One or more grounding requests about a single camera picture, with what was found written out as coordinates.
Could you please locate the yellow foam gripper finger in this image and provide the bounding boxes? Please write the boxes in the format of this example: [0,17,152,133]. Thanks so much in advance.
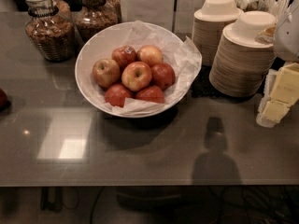
[256,62,299,128]

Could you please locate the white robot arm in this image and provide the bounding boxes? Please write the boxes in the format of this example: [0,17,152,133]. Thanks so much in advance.
[256,0,299,128]

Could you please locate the white ceramic bowl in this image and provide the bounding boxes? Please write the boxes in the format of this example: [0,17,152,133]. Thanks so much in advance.
[74,21,198,119]

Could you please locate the dark red right apple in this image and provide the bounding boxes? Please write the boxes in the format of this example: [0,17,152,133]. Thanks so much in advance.
[151,63,176,91]

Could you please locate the red front right apple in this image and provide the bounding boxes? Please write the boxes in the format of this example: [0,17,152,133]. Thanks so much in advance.
[135,85,164,104]

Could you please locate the yellow-red back apple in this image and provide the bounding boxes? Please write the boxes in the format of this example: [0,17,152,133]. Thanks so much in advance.
[137,45,163,66]

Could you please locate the yellow-red apple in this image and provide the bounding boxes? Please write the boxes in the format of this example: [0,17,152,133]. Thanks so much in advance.
[137,45,163,66]
[93,59,121,88]
[121,62,152,91]

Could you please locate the yellow-red center apple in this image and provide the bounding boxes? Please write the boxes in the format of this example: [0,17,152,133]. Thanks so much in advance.
[121,62,152,91]

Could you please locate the red apple with sticker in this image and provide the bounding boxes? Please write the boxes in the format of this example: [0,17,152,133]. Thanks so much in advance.
[111,45,137,69]

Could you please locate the red front left apple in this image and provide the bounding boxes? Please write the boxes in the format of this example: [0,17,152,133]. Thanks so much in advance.
[105,83,134,107]

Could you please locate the yellow-red left apple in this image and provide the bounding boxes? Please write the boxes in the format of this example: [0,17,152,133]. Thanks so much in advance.
[93,59,121,88]

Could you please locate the white plastic cutlery bundle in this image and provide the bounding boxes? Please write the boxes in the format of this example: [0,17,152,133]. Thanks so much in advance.
[234,0,295,21]

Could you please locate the back stack paper bowls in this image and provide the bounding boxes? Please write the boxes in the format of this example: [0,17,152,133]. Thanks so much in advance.
[192,0,242,66]

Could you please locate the white crumpled paper liner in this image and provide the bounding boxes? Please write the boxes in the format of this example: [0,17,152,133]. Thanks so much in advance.
[93,21,202,118]

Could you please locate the back glass granola jar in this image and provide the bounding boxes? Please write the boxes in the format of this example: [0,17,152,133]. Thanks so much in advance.
[75,0,118,42]

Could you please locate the glass granola jar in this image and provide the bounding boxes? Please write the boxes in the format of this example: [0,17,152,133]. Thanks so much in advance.
[25,0,75,62]
[75,0,118,42]

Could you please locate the front glass granola jar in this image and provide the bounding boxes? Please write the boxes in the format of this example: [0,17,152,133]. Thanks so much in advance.
[25,0,75,62]

